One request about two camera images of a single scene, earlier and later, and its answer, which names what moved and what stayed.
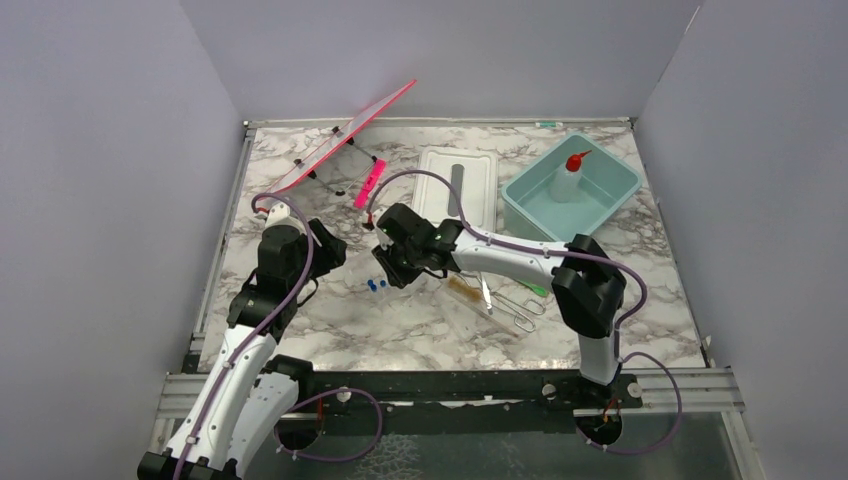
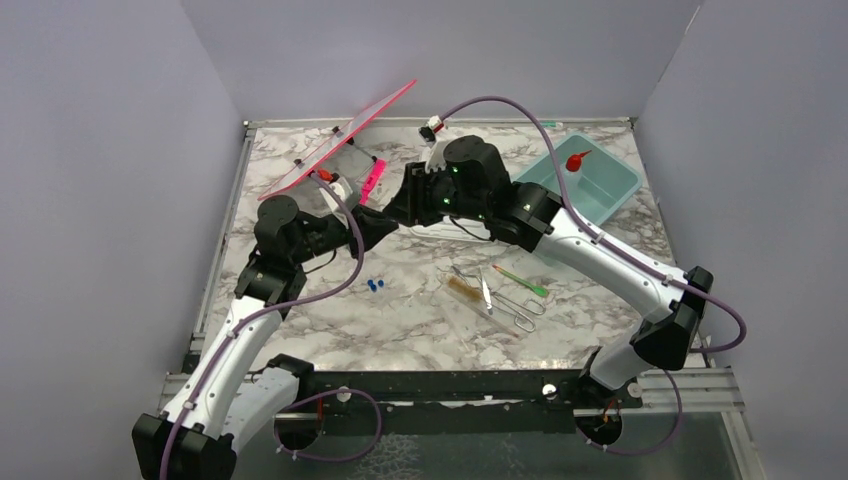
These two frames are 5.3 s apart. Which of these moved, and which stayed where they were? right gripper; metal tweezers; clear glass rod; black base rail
Moved: right gripper
Stayed: metal tweezers; black base rail; clear glass rod
